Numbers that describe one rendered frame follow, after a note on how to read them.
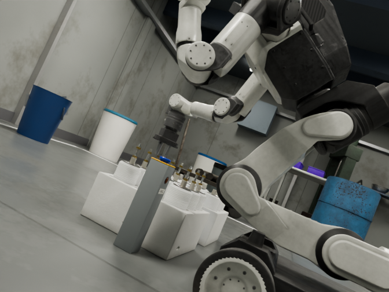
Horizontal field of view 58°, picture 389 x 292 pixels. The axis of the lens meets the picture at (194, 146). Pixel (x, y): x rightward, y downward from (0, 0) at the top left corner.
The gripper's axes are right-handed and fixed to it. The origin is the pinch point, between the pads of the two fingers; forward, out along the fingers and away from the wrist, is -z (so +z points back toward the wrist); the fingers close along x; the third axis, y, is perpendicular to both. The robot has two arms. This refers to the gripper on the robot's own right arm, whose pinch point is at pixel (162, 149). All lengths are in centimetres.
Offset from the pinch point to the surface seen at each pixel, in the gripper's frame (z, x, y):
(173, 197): -15.3, -4.4, -36.6
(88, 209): -32.7, -26.1, -18.1
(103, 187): -22.7, -24.7, -19.5
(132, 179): -15.8, -15.7, -20.8
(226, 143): 89, 398, 562
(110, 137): -7, 65, 323
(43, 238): -36, -45, -53
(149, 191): -15, -18, -45
